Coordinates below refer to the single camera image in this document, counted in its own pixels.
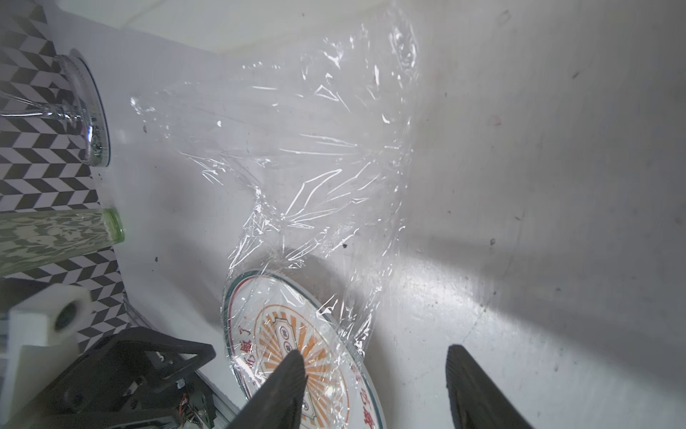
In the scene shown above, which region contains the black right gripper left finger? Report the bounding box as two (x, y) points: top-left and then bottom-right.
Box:
(228, 350), (307, 429)

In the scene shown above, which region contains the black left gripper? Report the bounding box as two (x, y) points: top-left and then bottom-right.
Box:
(1, 327), (216, 428)

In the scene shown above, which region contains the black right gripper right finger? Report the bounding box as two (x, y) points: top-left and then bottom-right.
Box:
(446, 344), (532, 429)

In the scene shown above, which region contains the white plate orange sunburst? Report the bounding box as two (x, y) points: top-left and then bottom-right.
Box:
(222, 269), (387, 429)

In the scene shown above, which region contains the clear plastic wrap sheet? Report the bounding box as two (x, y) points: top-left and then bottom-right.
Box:
(130, 4), (419, 428)

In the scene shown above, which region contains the green plastic cup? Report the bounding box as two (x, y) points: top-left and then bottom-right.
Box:
(1, 208), (125, 276)

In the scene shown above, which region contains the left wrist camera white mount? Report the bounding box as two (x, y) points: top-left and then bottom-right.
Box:
(1, 279), (92, 425)

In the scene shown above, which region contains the chrome wire glass rack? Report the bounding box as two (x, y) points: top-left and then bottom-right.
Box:
(1, 55), (111, 167)

